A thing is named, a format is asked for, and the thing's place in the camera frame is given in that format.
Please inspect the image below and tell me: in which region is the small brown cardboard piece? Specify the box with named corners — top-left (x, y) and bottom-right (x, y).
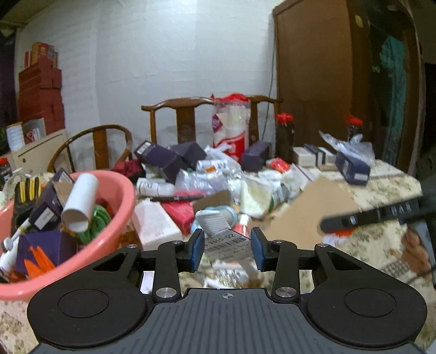
top-left (192, 190), bottom-right (232, 213)

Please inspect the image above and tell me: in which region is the teal hanging garment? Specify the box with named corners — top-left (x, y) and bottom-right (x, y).
top-left (379, 33), bottom-right (408, 120)

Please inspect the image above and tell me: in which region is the white ribbed container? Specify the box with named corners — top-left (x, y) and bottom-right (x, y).
top-left (6, 122), bottom-right (25, 152)

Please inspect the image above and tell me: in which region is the maroon cloth pouch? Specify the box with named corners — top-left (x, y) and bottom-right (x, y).
top-left (112, 158), bottom-right (144, 178)

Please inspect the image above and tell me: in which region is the cream cabinet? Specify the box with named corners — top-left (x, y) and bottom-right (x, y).
top-left (0, 129), bottom-right (69, 174)

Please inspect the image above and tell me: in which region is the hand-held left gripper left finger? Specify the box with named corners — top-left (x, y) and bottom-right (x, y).
top-left (92, 229), bottom-right (206, 304)

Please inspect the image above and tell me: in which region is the round-back wooden chair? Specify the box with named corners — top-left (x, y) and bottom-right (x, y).
top-left (47, 124), bottom-right (134, 173)

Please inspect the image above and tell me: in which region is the white wrapped roll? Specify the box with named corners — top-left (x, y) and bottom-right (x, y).
top-left (136, 177), bottom-right (174, 197)

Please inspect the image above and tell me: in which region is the clear plastic bag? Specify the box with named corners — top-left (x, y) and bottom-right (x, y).
top-left (319, 130), bottom-right (376, 161)

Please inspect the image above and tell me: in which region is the bagged stack of paper cups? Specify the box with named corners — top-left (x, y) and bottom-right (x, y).
top-left (211, 92), bottom-right (251, 163)

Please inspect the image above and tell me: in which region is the dark bottle with red cap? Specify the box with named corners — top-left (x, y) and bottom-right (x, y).
top-left (345, 115), bottom-right (364, 142)
top-left (275, 113), bottom-right (295, 164)

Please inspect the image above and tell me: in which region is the wooden cabinet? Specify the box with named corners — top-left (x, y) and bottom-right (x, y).
top-left (272, 0), bottom-right (426, 171)

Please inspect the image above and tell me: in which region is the white tube with price label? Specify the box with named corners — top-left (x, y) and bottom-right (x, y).
top-left (195, 159), bottom-right (229, 173)

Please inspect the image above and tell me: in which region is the white lotion bottle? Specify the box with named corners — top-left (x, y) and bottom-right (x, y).
top-left (0, 218), bottom-right (33, 273)

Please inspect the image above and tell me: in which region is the dark jar with red lid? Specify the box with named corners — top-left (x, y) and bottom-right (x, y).
top-left (0, 157), bottom-right (13, 186)

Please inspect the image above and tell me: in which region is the long dark purple box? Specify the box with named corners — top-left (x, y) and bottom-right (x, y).
top-left (240, 141), bottom-right (272, 172)

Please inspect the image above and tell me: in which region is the white plastic bag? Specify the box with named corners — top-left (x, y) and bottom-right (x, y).
top-left (173, 168), bottom-right (232, 197)

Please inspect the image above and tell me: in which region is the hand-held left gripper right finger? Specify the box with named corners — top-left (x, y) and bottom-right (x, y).
top-left (250, 227), bottom-right (362, 303)

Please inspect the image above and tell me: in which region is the person's right hand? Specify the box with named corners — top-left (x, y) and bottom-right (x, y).
top-left (401, 231), bottom-right (431, 276)

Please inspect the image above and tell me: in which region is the stack of red boxes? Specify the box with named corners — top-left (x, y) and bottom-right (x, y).
top-left (17, 42), bottom-right (65, 135)

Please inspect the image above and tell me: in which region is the white cardboard tube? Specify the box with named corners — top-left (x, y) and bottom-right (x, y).
top-left (61, 172), bottom-right (99, 233)

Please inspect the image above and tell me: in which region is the purple orange box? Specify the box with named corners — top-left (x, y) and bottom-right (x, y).
top-left (15, 229), bottom-right (79, 278)

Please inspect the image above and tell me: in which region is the plain white box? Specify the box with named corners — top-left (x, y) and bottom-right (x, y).
top-left (292, 147), bottom-right (309, 167)

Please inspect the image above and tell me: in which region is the black and white box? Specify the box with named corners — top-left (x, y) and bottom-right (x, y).
top-left (304, 143), bottom-right (328, 166)

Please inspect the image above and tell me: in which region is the pink plastic basin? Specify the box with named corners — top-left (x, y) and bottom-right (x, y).
top-left (0, 170), bottom-right (137, 301)

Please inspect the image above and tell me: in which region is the dark purple labelled box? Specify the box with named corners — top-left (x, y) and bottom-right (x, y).
top-left (29, 170), bottom-right (74, 230)

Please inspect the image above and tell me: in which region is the white red small box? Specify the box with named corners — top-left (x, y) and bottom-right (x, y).
top-left (22, 119), bottom-right (47, 144)

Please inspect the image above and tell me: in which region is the navy blue box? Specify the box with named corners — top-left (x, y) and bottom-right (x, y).
top-left (335, 151), bottom-right (371, 186)

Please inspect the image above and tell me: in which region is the green cord bundle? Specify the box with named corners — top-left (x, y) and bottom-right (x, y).
top-left (80, 204), bottom-right (113, 244)

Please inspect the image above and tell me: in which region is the black pen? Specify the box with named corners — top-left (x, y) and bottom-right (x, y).
top-left (149, 194), bottom-right (205, 203)

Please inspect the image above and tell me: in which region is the white pink box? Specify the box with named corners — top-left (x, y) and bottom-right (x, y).
top-left (131, 199), bottom-right (183, 251)

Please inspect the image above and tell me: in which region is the barcode labelled plastic packet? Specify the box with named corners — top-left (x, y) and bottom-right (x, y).
top-left (201, 231), bottom-right (253, 263)

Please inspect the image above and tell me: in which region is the wooden chair back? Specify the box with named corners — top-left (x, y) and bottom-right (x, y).
top-left (141, 97), bottom-right (219, 151)

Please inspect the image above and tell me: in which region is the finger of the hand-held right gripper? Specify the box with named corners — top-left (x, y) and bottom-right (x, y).
top-left (320, 199), bottom-right (423, 236)

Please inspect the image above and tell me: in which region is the large brown cardboard sheet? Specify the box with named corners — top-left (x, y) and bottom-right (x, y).
top-left (262, 175), bottom-right (362, 253)

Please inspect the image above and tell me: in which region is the black yellow glove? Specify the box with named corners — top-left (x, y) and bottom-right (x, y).
top-left (11, 176), bottom-right (43, 236)

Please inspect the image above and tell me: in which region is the red flat packet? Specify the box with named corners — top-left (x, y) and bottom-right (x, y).
top-left (161, 200), bottom-right (198, 236)

